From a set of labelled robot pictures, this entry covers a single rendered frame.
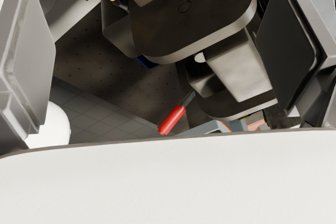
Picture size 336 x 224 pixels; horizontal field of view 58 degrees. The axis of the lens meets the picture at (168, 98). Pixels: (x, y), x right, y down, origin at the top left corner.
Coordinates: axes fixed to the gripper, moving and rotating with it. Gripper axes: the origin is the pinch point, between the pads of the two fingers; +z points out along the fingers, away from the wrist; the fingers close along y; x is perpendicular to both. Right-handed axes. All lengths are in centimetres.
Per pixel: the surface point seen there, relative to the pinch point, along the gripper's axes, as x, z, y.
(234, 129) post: -73, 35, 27
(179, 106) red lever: -33.7, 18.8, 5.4
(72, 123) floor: -224, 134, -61
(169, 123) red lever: -35.2, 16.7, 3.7
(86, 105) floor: -198, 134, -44
